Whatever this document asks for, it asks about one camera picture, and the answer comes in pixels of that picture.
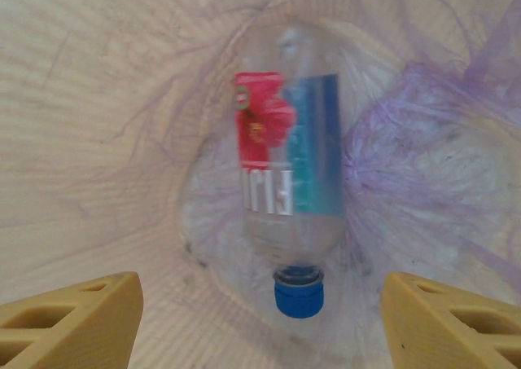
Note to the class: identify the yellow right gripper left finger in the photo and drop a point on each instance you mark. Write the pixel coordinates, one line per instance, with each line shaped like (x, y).
(81, 328)

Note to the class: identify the clear Fiji bottle blue cap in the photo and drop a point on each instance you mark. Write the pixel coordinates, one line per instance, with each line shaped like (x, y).
(313, 141)

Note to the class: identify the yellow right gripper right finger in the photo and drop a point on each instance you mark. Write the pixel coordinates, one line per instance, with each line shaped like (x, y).
(439, 328)

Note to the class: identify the translucent purple bin liner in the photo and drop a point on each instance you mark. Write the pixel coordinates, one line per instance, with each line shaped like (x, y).
(427, 141)

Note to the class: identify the beige ribbed plastic bin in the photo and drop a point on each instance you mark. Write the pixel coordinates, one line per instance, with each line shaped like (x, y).
(81, 181)

